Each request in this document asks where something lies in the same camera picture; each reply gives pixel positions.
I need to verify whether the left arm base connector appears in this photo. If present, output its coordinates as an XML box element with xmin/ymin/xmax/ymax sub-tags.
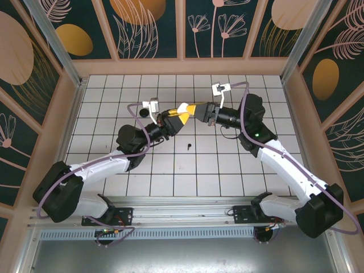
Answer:
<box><xmin>93</xmin><ymin>226</ymin><xmax>122</xmax><ymax>249</ymax></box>

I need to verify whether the right arm base connector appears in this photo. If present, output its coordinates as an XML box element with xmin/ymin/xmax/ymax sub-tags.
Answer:
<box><xmin>254</xmin><ymin>220</ymin><xmax>282</xmax><ymax>245</ymax></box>

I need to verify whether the grey metal sheet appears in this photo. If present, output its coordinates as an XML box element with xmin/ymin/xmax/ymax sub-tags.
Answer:
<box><xmin>27</xmin><ymin>238</ymin><xmax>341</xmax><ymax>273</ymax></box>

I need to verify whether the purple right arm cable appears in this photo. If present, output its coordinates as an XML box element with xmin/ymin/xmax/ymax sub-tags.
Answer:
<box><xmin>229</xmin><ymin>81</ymin><xmax>359</xmax><ymax>235</ymax></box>

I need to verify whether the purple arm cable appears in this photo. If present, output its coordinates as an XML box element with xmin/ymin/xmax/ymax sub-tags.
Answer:
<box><xmin>229</xmin><ymin>81</ymin><xmax>359</xmax><ymax>235</ymax></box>
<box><xmin>36</xmin><ymin>104</ymin><xmax>151</xmax><ymax>248</ymax></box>

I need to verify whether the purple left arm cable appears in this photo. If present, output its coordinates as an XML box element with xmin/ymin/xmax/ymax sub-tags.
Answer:
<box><xmin>36</xmin><ymin>104</ymin><xmax>151</xmax><ymax>248</ymax></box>

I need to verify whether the aluminium table side rail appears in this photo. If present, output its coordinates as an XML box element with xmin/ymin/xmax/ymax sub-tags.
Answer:
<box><xmin>52</xmin><ymin>81</ymin><xmax>86</xmax><ymax>183</ymax></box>
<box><xmin>281</xmin><ymin>79</ymin><xmax>319</xmax><ymax>200</ymax></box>

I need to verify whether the aluminium frame post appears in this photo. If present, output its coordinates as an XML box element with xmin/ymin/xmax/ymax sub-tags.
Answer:
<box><xmin>22</xmin><ymin>0</ymin><xmax>88</xmax><ymax>88</ymax></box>
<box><xmin>279</xmin><ymin>0</ymin><xmax>336</xmax><ymax>83</ymax></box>

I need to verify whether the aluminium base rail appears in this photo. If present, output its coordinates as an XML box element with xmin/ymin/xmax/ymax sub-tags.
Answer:
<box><xmin>28</xmin><ymin>195</ymin><xmax>338</xmax><ymax>228</ymax></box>

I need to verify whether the perforated metal cable duct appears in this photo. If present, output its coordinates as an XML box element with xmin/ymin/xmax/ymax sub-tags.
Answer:
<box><xmin>38</xmin><ymin>228</ymin><xmax>258</xmax><ymax>240</ymax></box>

